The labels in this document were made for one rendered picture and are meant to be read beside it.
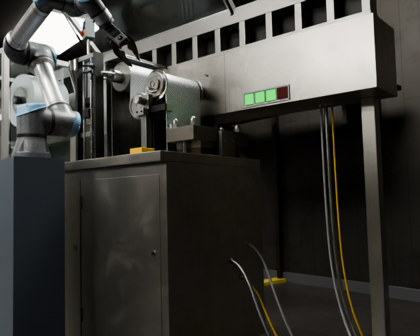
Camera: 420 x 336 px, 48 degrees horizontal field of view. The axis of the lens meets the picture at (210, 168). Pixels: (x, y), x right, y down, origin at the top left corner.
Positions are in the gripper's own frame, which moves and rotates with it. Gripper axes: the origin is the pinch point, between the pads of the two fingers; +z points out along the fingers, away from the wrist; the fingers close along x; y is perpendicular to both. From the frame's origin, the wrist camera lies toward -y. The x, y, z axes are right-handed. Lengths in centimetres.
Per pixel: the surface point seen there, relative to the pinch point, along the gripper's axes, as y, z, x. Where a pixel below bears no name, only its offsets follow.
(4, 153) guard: 64, 16, 80
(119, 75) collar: 24.8, 8.3, 6.6
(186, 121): -2.9, 36.8, -2.9
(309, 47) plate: -30, 33, -62
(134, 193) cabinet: -39, 28, 35
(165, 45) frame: 52, 20, -26
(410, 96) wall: 31, 148, -146
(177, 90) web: 0.9, 23.1, -8.4
